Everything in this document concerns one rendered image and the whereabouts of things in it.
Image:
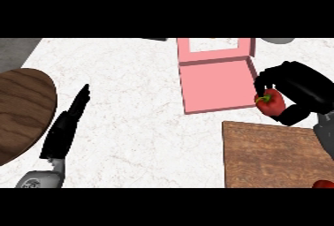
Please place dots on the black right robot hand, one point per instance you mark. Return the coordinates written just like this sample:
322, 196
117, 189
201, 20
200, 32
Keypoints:
305, 84

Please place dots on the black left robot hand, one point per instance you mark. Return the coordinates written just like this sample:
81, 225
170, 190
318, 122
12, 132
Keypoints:
65, 129

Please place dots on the red bell pepper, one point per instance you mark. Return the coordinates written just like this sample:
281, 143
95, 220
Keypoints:
272, 103

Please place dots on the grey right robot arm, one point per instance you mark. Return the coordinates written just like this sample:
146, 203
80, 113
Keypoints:
325, 135

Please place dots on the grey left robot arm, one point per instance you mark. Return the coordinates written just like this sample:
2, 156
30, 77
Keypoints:
43, 178

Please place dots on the round dark wooden board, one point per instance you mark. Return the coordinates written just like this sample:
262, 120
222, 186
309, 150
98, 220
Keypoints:
21, 111

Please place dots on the pink cardboard box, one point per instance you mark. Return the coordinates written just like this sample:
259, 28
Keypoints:
217, 79

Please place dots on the brown wooden cutting board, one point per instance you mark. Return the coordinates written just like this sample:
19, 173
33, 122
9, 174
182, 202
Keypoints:
274, 156

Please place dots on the grey round object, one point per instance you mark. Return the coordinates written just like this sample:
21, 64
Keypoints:
278, 40

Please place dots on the small red vegetable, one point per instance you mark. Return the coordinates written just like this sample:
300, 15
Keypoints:
324, 184

